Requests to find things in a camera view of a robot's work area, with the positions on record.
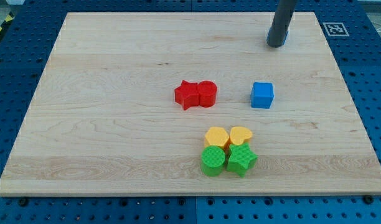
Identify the blue block behind pusher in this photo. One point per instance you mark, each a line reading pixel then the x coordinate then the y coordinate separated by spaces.
pixel 276 38

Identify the red star block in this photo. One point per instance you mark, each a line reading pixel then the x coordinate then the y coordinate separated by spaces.
pixel 187 95

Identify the red cylinder block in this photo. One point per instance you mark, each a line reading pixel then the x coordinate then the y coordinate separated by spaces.
pixel 207 93

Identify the yellow hexagon block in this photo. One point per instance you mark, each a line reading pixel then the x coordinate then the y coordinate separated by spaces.
pixel 217 136

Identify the white fiducial marker tag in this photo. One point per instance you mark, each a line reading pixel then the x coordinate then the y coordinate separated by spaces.
pixel 335 29

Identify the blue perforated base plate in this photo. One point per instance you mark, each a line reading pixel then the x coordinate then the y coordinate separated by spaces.
pixel 27 45

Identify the wooden board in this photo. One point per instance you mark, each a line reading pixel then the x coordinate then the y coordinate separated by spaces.
pixel 103 121

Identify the grey cylindrical robot arm pusher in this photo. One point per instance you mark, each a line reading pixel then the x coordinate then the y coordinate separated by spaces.
pixel 279 28

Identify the yellow heart block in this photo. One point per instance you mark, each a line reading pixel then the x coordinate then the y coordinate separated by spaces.
pixel 240 135

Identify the green star block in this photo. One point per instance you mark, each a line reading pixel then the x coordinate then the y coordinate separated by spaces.
pixel 240 159

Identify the green cylinder block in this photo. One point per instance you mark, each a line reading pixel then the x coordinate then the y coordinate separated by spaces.
pixel 212 161

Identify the blue cube block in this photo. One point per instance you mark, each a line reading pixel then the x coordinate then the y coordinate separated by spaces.
pixel 262 95

